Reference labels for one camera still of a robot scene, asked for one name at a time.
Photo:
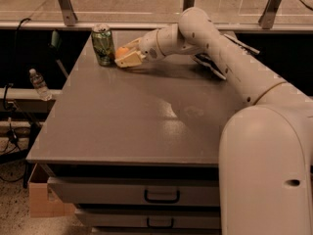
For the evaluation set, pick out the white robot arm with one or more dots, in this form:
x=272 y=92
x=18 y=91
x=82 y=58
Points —
x=266 y=149

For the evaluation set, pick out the orange fruit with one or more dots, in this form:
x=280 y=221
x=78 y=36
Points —
x=121 y=51

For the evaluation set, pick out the right metal bracket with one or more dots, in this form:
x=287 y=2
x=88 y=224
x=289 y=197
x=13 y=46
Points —
x=267 y=19

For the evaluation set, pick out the green handled tool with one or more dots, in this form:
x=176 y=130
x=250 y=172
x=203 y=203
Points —
x=55 y=45

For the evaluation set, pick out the grey drawer cabinet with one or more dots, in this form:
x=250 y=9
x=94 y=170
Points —
x=113 y=133

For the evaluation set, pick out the cardboard box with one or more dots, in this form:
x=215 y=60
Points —
x=43 y=202

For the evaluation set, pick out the blue chip bag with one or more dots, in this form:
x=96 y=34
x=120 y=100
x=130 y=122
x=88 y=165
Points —
x=206 y=61

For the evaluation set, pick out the drawer black handle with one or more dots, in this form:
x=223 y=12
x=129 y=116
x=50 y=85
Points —
x=162 y=197
x=160 y=223

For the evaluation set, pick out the green soda can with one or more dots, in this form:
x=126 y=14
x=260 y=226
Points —
x=103 y=44

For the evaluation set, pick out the clear plastic water bottle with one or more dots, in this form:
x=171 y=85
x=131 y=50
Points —
x=39 y=84

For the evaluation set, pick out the left metal bracket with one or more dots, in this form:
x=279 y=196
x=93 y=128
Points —
x=68 y=13

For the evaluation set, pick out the top drawer black handle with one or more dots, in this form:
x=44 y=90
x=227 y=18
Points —
x=162 y=197

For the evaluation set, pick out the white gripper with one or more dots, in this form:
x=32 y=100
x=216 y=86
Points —
x=149 y=46

